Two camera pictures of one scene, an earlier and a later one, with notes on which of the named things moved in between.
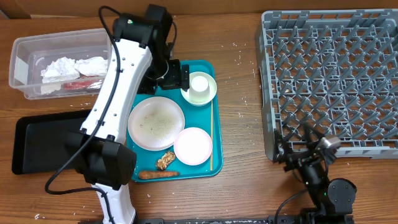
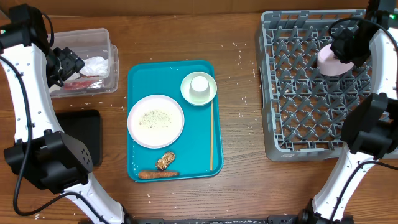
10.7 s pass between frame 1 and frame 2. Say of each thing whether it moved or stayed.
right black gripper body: moved
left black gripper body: moved
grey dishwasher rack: stayed
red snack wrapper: stayed
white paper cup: stayed
